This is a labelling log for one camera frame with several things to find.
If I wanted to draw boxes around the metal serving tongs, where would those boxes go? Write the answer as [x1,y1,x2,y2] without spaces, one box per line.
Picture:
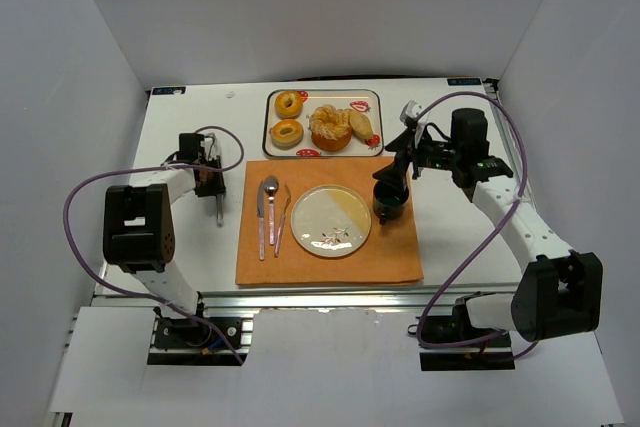
[205,134,226,227]

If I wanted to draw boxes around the oblong golden bread roll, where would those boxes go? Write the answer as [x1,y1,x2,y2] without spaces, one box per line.
[349,110,374,141]

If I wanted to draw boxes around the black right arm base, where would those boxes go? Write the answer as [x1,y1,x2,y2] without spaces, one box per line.
[407,292,515,372]

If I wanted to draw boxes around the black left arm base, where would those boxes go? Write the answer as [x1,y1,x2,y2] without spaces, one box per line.
[147,307,250,367]

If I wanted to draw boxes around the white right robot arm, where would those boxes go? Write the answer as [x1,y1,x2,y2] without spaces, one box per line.
[373,101,603,343]

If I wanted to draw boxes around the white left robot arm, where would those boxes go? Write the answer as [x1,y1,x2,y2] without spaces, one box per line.
[103,133,226,315]

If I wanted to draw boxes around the sugar crusted round bread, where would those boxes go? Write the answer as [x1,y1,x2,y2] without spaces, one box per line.
[309,104,352,152]

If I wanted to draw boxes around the dark green mug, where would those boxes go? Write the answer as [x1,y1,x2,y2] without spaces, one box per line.
[373,181,410,225]

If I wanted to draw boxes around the cream ceramic plate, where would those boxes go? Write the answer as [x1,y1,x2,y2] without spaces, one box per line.
[290,185,372,259]

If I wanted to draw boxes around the near glazed bagel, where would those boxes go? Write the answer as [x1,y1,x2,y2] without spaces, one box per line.
[270,119,304,149]

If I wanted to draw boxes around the glazed bagel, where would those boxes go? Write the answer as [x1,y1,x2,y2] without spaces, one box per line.
[270,119,304,149]
[274,91,304,119]

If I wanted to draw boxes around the orange cloth placemat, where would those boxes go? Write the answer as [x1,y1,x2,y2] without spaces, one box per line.
[235,156,424,287]

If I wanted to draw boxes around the strawberry print white tray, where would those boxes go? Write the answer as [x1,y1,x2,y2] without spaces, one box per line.
[262,89,384,158]

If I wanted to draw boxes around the far glazed bagel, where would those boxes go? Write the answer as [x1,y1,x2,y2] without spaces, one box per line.
[274,91,304,119]

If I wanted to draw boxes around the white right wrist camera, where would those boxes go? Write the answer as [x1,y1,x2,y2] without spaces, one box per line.
[400,100,423,123]

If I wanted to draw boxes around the pink handled knife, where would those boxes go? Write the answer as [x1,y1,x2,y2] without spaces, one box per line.
[256,181,265,261]

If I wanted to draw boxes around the pink handled spoon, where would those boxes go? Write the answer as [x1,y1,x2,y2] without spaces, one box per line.
[264,175,279,246]

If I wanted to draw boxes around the pink handled fork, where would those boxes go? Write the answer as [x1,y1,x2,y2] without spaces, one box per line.
[274,183,291,258]

